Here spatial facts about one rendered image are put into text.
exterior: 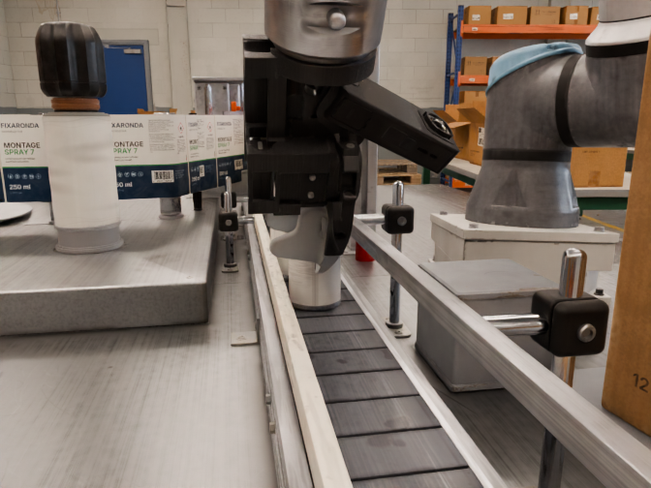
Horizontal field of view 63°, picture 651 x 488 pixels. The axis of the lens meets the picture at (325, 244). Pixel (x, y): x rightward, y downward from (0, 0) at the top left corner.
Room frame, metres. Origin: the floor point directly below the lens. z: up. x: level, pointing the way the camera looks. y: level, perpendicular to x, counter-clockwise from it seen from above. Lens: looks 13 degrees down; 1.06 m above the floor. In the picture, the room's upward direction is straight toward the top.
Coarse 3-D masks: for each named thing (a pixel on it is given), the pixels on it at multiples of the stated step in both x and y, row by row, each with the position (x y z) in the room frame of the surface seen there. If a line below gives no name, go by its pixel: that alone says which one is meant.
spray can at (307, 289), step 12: (300, 264) 0.48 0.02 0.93; (312, 264) 0.48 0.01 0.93; (336, 264) 0.49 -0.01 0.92; (300, 276) 0.48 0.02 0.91; (312, 276) 0.48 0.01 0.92; (324, 276) 0.48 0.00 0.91; (336, 276) 0.49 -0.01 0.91; (300, 288) 0.48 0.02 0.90; (312, 288) 0.48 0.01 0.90; (324, 288) 0.48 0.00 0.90; (336, 288) 0.49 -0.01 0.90; (300, 300) 0.48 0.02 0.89; (312, 300) 0.48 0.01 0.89; (324, 300) 0.48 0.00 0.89; (336, 300) 0.49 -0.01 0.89
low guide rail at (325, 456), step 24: (264, 240) 0.63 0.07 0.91; (264, 264) 0.56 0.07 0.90; (288, 312) 0.39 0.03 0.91; (288, 336) 0.34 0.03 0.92; (288, 360) 0.32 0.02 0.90; (312, 384) 0.27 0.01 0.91; (312, 408) 0.25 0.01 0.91; (312, 432) 0.23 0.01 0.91; (312, 456) 0.22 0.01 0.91; (336, 456) 0.21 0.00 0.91; (336, 480) 0.19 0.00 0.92
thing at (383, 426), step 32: (288, 288) 0.55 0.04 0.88; (320, 320) 0.46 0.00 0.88; (352, 320) 0.46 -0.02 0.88; (320, 352) 0.39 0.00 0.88; (352, 352) 0.39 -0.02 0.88; (384, 352) 0.39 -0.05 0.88; (320, 384) 0.34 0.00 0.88; (352, 384) 0.34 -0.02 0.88; (384, 384) 0.34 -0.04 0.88; (352, 416) 0.30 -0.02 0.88; (384, 416) 0.30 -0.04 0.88; (416, 416) 0.30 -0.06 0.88; (352, 448) 0.26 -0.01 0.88; (384, 448) 0.26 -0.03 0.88; (416, 448) 0.26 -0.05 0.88; (448, 448) 0.26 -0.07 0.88; (352, 480) 0.24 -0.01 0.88; (384, 480) 0.24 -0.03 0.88; (416, 480) 0.24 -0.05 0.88; (448, 480) 0.24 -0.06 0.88
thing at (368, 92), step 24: (360, 96) 0.37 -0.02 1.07; (384, 96) 0.40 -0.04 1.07; (336, 120) 0.37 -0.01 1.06; (360, 120) 0.37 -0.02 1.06; (384, 120) 0.38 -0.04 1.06; (408, 120) 0.39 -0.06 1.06; (432, 120) 0.41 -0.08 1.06; (384, 144) 0.39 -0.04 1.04; (408, 144) 0.39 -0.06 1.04; (432, 144) 0.40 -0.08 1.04; (432, 168) 0.41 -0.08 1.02
